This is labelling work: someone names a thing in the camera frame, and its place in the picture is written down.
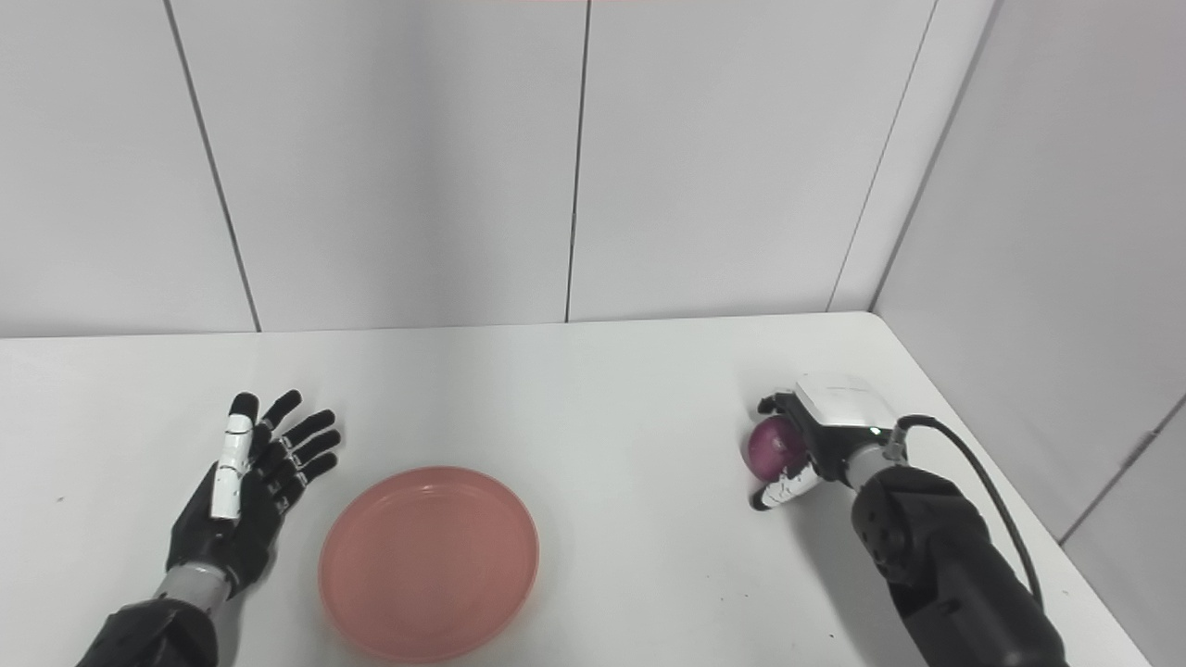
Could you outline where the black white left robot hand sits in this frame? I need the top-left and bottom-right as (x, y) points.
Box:
(166, 389), (342, 598)

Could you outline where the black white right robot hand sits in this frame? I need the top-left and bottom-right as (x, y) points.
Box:
(749, 374), (900, 512)

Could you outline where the purple red onion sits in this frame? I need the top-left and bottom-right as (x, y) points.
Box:
(746, 417), (809, 482)

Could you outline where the pink round plate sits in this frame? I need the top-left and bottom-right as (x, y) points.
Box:
(318, 466), (540, 663)

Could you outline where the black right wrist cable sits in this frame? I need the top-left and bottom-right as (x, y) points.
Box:
(892, 415), (1046, 610)

